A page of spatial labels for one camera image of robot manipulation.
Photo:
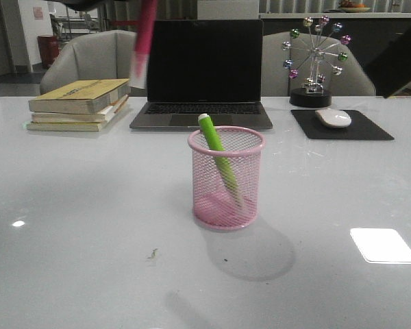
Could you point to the green marker pen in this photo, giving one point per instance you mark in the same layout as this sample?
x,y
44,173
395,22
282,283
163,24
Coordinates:
x,y
217,150

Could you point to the pink marker pen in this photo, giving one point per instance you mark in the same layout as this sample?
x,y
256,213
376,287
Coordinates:
x,y
142,47

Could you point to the pink mesh pen holder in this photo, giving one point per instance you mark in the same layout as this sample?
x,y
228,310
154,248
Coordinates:
x,y
213,206

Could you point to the grey laptop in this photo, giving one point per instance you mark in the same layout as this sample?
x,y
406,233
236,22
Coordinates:
x,y
204,66

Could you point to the middle book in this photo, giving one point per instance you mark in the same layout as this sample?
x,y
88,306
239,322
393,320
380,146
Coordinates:
x,y
105,114

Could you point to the right grey armchair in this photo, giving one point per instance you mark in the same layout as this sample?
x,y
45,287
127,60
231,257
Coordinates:
x,y
279,47

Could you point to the grey armchair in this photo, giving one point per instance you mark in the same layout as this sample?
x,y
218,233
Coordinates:
x,y
279,47
97,56

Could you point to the top yellow book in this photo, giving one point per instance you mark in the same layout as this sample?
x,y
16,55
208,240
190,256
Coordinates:
x,y
81,97

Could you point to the white computer mouse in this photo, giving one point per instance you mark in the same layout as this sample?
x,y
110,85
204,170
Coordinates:
x,y
333,118

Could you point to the left grey armchair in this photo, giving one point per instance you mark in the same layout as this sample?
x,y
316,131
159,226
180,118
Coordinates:
x,y
97,56

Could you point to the bottom book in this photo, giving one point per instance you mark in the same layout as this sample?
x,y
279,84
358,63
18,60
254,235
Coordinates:
x,y
67,127

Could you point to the black mouse pad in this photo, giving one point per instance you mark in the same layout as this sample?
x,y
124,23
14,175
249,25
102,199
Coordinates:
x,y
360,129

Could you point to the ferris wheel desk ornament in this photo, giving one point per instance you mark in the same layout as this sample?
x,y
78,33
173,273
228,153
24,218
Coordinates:
x,y
312,93

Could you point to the red barrier belt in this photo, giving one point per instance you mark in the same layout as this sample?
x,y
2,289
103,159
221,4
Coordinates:
x,y
124,23

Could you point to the metal trolley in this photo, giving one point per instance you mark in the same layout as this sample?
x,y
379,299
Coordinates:
x,y
68,23

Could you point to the red bin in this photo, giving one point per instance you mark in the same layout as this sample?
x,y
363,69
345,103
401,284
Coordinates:
x,y
49,49

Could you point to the fruit plate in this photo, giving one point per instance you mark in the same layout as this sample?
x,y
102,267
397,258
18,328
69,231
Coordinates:
x,y
352,6

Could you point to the pink wall notice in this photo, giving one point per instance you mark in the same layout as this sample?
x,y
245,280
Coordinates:
x,y
38,13

